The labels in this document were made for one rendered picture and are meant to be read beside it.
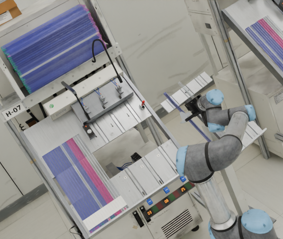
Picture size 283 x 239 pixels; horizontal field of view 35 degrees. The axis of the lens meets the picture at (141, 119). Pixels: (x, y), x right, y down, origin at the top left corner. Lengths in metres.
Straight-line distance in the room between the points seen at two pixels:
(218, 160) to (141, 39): 2.75
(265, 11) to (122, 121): 1.17
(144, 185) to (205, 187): 0.68
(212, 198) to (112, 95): 0.98
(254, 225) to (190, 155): 0.43
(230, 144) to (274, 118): 1.44
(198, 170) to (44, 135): 1.12
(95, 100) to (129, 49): 1.78
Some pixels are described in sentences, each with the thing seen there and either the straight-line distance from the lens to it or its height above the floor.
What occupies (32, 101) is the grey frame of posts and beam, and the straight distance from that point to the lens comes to 2.53.
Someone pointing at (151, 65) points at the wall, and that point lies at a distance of 4.39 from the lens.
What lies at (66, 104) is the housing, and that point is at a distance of 2.54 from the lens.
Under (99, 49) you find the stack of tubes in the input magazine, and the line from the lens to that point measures 2.54.
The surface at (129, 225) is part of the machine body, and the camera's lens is 2.84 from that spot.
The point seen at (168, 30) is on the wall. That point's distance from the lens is 4.42.
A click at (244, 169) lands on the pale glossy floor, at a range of 3.49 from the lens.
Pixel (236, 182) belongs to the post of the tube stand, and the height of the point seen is 0.38.
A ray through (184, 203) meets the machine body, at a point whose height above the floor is 0.28.
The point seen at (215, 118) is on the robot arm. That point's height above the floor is 1.08.
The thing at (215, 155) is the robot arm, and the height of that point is 1.17.
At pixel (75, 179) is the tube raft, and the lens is 2.45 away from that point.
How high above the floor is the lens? 2.13
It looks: 27 degrees down
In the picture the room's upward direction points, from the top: 26 degrees counter-clockwise
